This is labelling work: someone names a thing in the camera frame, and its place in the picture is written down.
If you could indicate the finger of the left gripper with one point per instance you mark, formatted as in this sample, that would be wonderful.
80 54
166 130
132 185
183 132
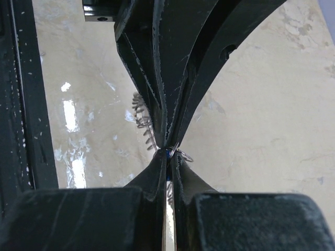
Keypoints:
226 28

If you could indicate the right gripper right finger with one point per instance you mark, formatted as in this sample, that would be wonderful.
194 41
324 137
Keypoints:
206 219

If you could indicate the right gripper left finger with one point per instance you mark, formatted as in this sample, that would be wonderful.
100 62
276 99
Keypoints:
122 218

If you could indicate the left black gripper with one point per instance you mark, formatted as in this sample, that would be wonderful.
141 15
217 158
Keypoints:
155 40

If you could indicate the metal disc with keyrings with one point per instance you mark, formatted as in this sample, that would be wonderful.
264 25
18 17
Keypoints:
143 121

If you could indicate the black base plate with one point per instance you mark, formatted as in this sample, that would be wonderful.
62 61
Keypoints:
27 158

